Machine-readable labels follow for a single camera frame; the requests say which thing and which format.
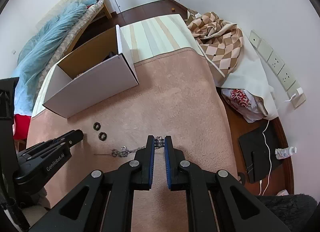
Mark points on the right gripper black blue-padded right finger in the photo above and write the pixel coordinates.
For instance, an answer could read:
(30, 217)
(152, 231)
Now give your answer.
(216, 201)

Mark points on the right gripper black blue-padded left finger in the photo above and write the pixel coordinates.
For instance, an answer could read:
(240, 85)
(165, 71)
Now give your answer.
(103, 201)

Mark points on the black bag on floor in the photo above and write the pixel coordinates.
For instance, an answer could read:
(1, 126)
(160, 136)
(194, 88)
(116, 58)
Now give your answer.
(255, 152)

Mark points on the black fuzzy sleeve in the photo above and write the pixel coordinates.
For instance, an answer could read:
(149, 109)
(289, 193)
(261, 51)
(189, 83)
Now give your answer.
(298, 212)

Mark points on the small white bottle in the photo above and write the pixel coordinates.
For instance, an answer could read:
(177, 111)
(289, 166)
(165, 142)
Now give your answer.
(283, 153)

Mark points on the light blue duvet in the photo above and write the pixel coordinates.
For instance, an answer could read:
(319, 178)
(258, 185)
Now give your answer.
(40, 49)

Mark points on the white red printed bag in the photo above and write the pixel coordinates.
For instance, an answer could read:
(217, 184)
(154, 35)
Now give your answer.
(249, 106)

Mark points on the pink striped table cloth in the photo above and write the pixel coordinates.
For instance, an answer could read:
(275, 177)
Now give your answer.
(176, 96)

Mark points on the white cardboard box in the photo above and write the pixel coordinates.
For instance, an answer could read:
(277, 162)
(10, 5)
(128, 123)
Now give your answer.
(100, 68)

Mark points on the brown checkered blanket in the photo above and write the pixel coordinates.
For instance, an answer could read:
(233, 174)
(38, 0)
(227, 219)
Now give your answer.
(220, 40)

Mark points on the bed with patterned mattress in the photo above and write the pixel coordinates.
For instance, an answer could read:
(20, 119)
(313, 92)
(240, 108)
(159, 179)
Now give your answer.
(22, 122)

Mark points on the wall socket strip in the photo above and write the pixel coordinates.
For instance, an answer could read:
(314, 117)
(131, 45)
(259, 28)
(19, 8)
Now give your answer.
(282, 72)

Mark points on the white charger with cable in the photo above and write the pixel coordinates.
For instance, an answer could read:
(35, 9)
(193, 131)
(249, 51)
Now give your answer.
(268, 146)

